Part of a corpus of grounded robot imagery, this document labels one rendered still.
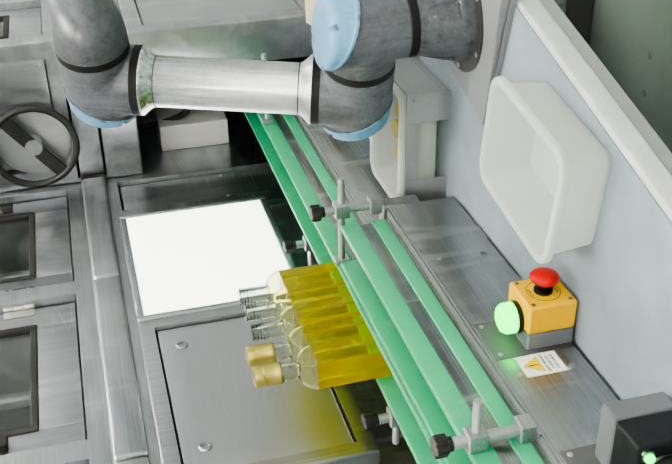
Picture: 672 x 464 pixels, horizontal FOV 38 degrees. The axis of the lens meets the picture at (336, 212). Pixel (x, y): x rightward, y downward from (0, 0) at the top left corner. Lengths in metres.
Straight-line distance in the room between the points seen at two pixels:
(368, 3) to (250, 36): 0.98
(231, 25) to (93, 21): 0.90
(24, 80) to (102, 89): 0.84
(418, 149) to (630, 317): 0.61
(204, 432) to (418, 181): 0.57
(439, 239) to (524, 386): 0.38
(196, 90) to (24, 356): 0.67
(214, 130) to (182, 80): 1.04
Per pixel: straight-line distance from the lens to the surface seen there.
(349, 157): 2.09
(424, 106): 1.70
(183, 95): 1.61
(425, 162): 1.75
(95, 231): 2.26
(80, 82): 1.61
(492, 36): 1.47
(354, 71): 1.52
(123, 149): 2.50
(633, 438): 1.14
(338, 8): 1.48
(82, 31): 1.56
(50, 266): 2.24
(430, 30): 1.51
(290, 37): 2.46
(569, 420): 1.27
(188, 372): 1.80
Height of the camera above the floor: 1.35
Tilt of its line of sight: 13 degrees down
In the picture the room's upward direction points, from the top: 98 degrees counter-clockwise
